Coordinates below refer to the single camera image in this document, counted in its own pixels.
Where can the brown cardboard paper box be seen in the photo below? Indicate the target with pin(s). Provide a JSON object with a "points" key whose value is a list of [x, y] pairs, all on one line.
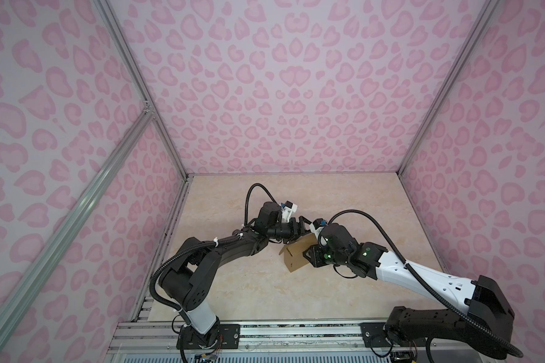
{"points": [[293, 254]]}

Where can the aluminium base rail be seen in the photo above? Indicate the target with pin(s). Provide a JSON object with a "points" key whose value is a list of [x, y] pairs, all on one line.
{"points": [[333, 340]]}

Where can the aluminium diagonal left wall bar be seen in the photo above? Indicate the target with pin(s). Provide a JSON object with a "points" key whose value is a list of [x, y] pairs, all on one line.
{"points": [[13, 310]]}

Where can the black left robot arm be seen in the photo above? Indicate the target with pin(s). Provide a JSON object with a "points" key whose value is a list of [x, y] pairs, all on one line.
{"points": [[183, 281]]}

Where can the aluminium back right corner post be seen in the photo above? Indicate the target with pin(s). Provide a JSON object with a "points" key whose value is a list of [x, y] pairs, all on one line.
{"points": [[483, 21]]}

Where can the aluminium corner post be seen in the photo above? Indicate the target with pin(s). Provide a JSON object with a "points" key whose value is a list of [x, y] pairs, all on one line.
{"points": [[483, 21], [118, 37]]}

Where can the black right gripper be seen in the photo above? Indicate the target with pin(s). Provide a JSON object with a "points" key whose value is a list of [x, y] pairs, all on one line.
{"points": [[313, 255]]}

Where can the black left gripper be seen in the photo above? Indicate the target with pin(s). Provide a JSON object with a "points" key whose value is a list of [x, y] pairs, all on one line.
{"points": [[295, 232]]}

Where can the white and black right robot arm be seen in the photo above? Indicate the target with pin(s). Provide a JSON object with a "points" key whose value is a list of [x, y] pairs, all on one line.
{"points": [[475, 312]]}

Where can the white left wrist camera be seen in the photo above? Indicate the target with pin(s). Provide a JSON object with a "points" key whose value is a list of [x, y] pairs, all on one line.
{"points": [[288, 209]]}

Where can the aluminium back left corner post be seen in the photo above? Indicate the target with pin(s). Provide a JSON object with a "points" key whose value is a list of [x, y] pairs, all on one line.
{"points": [[118, 37]]}

